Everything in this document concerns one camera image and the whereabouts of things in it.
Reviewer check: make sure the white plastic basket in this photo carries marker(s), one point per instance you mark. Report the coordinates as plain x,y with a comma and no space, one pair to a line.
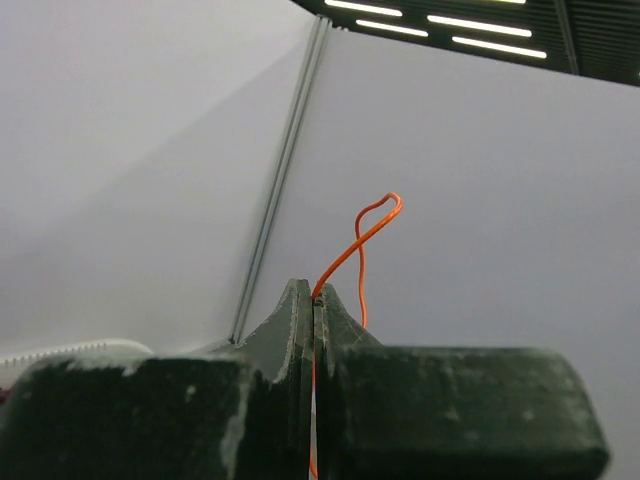
14,365

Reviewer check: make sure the ceiling light panel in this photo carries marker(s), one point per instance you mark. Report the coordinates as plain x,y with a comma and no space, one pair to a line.
595,39

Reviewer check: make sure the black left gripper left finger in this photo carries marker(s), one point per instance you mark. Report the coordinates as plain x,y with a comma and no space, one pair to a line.
240,411

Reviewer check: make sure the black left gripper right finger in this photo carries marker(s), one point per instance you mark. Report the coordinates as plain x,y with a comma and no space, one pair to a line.
417,412

